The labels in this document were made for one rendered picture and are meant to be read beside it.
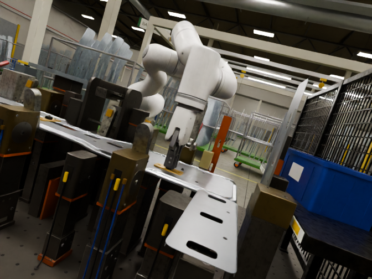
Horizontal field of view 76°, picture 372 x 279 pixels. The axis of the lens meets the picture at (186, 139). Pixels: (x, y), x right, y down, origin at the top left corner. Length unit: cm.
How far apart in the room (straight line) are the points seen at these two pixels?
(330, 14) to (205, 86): 1221
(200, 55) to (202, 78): 6
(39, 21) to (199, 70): 443
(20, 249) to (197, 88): 62
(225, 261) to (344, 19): 1263
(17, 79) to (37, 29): 373
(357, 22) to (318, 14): 153
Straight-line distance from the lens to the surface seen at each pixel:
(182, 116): 62
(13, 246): 82
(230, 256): 38
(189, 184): 63
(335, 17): 1279
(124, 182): 51
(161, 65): 107
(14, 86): 123
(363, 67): 716
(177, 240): 36
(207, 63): 64
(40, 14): 496
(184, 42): 80
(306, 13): 1272
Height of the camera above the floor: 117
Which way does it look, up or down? 6 degrees down
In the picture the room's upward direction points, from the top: 18 degrees clockwise
